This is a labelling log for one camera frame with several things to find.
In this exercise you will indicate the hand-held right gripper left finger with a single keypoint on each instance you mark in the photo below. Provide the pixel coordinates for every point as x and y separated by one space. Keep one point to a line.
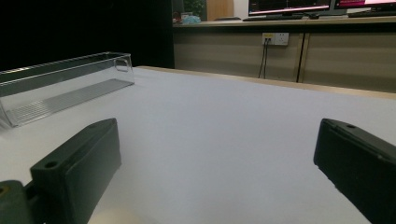
77 161

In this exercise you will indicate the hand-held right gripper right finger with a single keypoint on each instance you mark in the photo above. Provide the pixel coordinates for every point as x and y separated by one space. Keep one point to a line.
361 165

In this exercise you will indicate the clear plastic rectangular container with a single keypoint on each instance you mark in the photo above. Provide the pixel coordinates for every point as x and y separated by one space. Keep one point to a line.
62 99

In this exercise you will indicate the black curtain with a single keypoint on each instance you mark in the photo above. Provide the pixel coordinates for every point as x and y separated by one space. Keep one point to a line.
77 28

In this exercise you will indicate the black keyboard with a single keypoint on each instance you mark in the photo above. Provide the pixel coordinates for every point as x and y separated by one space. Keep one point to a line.
274 18
373 14

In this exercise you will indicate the computer monitor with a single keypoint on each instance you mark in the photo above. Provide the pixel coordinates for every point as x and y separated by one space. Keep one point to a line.
364 3
289 6

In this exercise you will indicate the long wooden desk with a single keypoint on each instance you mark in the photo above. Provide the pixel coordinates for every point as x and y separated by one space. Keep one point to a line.
233 53

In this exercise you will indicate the light blue cloth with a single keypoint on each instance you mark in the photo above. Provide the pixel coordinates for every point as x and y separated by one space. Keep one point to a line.
190 20

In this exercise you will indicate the green plant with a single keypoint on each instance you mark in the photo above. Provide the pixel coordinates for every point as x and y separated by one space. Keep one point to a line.
195 6

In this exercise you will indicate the wooden door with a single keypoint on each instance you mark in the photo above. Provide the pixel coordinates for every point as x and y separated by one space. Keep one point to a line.
219 9

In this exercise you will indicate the white wall socket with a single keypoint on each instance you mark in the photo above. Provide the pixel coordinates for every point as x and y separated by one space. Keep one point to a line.
278 39

